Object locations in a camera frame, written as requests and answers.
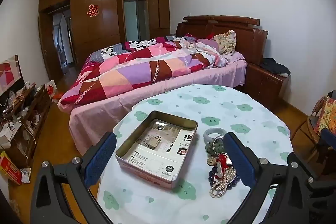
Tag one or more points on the printed paper sheet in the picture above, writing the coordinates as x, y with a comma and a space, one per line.
155, 145

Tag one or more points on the wicker chair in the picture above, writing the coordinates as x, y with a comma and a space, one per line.
304, 129

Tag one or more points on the wooden television cabinet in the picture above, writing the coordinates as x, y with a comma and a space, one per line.
31, 121

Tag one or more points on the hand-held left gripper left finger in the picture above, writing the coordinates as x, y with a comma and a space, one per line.
101, 158

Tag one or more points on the brass coin charm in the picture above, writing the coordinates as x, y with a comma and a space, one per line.
210, 160

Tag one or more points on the floral pillow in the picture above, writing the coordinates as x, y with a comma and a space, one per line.
225, 41

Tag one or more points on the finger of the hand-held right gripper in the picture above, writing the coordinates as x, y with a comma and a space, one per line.
328, 137

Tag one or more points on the wooden nightstand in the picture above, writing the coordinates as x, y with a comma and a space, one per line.
265, 87

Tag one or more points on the orange floral cushion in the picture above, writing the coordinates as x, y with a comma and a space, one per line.
326, 113

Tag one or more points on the red paper wall decoration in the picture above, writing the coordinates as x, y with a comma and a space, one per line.
92, 10

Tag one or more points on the patchwork quilt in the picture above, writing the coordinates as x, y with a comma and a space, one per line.
126, 74

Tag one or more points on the red cardboard box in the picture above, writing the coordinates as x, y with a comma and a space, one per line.
10, 168

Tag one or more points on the green cloud print tablecloth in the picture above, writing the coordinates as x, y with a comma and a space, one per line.
210, 105

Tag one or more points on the red tassel charm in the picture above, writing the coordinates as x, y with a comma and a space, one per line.
221, 163

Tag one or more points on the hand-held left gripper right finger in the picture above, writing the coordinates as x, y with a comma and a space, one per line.
240, 161

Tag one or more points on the pink bed sheet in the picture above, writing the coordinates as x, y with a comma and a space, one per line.
168, 82

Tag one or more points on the flat television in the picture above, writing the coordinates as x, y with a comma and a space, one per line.
9, 77

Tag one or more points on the wooden headboard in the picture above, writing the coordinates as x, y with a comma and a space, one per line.
252, 40

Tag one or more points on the dark cloth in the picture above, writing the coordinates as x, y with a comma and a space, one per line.
274, 66

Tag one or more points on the rectangular metal tin box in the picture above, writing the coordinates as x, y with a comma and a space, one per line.
147, 174

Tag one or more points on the brown wooden wardrobe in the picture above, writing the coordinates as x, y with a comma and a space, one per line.
105, 29

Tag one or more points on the red and white bag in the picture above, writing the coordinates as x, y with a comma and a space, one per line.
51, 90

